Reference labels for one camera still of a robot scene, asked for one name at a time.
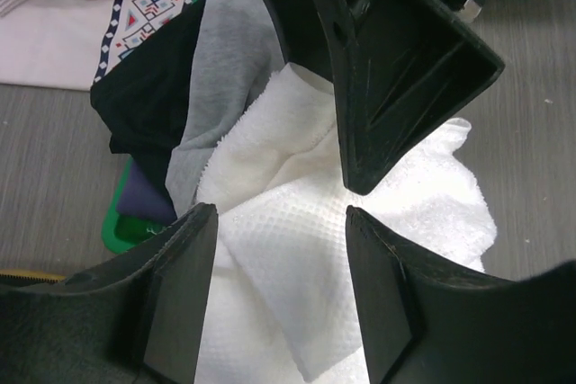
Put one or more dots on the grey t-shirt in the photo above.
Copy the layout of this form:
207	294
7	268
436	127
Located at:
237	50

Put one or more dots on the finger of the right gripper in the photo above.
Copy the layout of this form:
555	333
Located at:
301	36

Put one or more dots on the navy purple garment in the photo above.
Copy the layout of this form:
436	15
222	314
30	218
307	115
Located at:
140	199

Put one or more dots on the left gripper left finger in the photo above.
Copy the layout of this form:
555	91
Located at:
137	318

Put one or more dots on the white towel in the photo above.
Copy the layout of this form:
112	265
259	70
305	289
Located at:
281	308

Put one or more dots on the black garment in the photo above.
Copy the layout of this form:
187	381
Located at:
143	101

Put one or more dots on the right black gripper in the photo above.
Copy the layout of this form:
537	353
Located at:
400	68

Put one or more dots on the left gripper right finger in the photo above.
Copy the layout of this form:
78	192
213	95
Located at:
425	319

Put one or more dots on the patterned white cloth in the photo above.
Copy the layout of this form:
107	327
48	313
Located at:
70	44

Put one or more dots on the yellow Pikachu suitcase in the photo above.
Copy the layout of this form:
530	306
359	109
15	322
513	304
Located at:
22	278

